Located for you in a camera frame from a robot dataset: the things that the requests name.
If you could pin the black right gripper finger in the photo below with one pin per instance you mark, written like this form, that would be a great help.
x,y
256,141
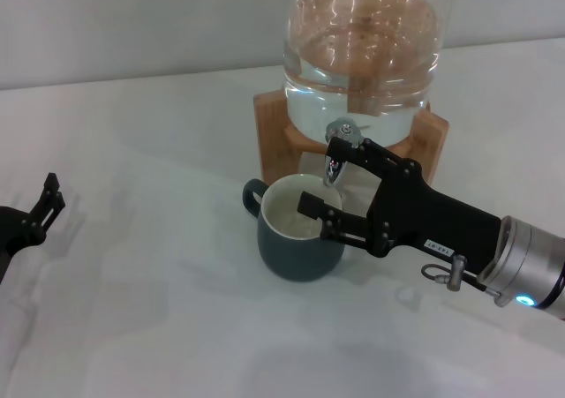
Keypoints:
x,y
384,162
344,228

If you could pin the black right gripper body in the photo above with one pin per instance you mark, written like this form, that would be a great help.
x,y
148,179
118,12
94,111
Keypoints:
x,y
432,221

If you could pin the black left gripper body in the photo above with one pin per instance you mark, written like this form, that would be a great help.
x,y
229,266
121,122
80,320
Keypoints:
x,y
13,235

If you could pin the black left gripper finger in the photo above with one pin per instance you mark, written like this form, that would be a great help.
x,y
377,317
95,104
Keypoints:
x,y
48,208

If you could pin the dark grey ceramic cup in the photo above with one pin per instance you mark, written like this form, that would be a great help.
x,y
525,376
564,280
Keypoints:
x,y
300,257

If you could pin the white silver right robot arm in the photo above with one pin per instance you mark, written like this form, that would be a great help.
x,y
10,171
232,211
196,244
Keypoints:
x,y
529,257

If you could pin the chrome faucet tap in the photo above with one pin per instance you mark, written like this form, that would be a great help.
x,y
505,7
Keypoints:
x,y
342,129

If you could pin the wooden dispenser stand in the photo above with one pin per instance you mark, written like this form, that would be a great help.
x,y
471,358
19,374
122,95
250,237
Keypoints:
x,y
273,142

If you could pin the clear glass water jar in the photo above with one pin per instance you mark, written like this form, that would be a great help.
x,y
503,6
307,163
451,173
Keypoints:
x,y
362,40

